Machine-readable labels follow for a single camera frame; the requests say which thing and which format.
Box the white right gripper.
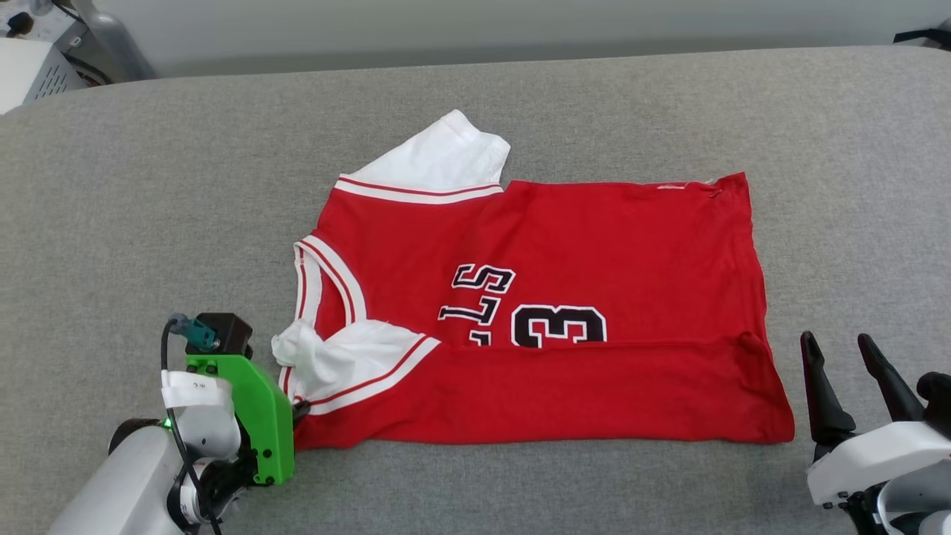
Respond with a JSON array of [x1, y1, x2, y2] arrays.
[[800, 331, 951, 513]]

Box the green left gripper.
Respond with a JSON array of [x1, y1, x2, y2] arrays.
[[186, 354, 312, 488]]

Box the red white basketball jersey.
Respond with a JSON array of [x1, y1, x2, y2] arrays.
[[271, 110, 796, 451]]

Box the black stand base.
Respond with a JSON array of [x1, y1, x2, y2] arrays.
[[894, 18, 951, 50]]

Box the white partition panel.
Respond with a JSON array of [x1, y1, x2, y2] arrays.
[[71, 0, 951, 80]]

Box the teal plug black left cable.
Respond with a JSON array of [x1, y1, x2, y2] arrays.
[[160, 314, 224, 535]]

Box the white equipment box with handle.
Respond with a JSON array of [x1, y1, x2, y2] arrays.
[[0, 36, 91, 116]]

